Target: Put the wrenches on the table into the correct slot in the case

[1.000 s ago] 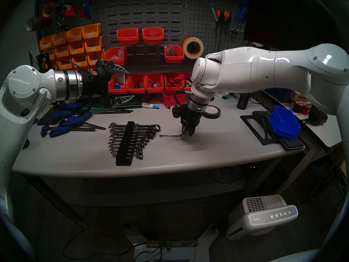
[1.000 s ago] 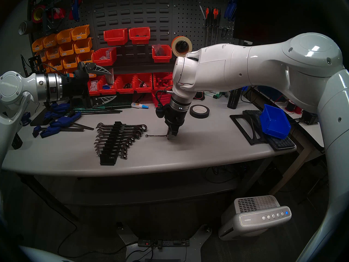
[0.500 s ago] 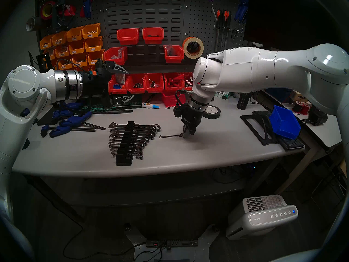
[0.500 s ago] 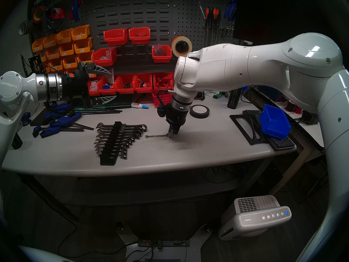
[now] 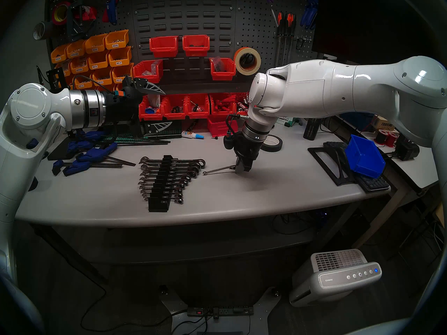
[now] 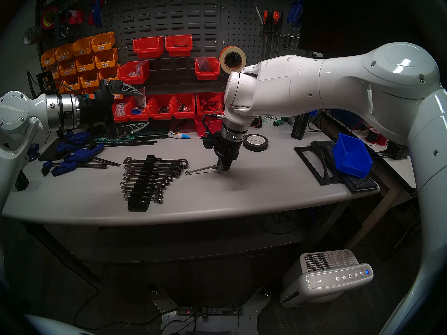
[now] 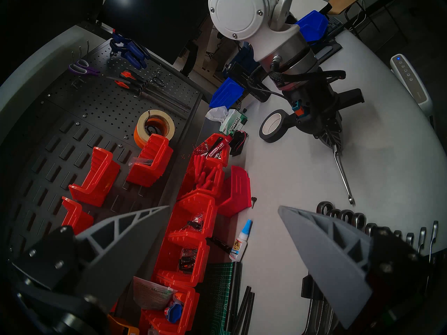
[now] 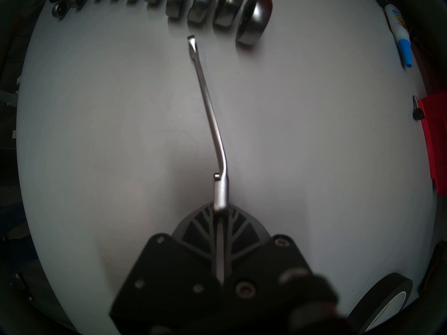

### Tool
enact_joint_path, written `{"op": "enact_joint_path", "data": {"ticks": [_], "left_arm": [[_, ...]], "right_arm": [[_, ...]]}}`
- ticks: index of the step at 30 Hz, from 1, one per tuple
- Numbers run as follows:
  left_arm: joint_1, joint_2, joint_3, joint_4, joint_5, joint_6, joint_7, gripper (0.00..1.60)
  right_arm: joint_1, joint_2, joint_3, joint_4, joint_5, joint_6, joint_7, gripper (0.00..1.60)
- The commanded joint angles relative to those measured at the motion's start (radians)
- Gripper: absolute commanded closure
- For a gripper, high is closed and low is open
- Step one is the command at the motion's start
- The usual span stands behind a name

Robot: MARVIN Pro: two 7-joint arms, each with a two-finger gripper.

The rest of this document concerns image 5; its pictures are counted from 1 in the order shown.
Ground black tape roll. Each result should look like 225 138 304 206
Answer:
261 135 283 152

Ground white air purifier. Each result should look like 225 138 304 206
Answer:
289 249 382 307

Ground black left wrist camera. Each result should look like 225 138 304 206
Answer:
113 87 140 103

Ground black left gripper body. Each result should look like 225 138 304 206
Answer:
104 77 144 133

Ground black floor cable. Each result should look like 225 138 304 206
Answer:
80 268 189 333

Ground blue handled pliers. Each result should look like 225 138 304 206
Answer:
300 0 319 30

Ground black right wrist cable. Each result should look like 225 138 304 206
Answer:
225 114 249 136

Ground cream masking tape roll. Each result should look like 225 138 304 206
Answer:
234 47 262 76

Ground black frame stand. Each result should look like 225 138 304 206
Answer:
307 142 360 187

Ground black wrench holder rack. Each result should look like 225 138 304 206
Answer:
148 155 174 213

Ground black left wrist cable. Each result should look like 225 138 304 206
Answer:
72 74 116 94

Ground grey duct tape roll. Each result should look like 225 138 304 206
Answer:
33 21 53 41

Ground chrome ratcheting combination wrench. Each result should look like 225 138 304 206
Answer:
140 167 200 175
139 186 185 194
141 191 184 199
138 181 188 189
139 172 194 180
140 162 204 171
138 177 191 185
142 195 184 204

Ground dark grey pegboard panel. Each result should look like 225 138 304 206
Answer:
47 0 323 94

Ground small cardboard box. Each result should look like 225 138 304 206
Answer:
371 115 397 131

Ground red parts bin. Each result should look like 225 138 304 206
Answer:
149 36 179 58
210 58 236 81
161 95 188 119
133 60 164 84
185 94 210 119
207 116 239 137
209 93 235 118
139 95 163 120
182 35 210 57
233 93 250 115

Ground green cutting mat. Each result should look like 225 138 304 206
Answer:
101 128 182 145

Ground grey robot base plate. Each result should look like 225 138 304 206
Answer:
159 285 281 335

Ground blue parts bin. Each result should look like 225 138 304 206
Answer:
345 134 386 179

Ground blue red handled cutter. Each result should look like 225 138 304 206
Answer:
102 0 122 25

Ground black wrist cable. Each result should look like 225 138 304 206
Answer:
225 114 249 136
72 74 116 94

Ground black metal stand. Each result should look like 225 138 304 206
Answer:
45 67 83 138

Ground black power strip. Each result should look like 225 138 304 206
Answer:
187 306 254 318

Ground red hanging tool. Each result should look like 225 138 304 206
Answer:
74 6 98 22

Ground black keyboard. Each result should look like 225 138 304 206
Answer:
356 174 391 193

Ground black monitor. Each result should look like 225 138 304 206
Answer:
312 0 447 64

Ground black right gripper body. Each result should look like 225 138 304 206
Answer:
233 133 263 164

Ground red yellow tape roll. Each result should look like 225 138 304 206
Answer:
52 2 71 25

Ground red wire spool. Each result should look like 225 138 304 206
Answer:
375 129 400 148

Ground black power adapter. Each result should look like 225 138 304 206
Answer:
395 137 420 161

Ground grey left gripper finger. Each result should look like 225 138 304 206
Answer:
131 77 166 96
142 121 176 133

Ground small chrome ratcheting wrench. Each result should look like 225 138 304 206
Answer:
203 165 237 176

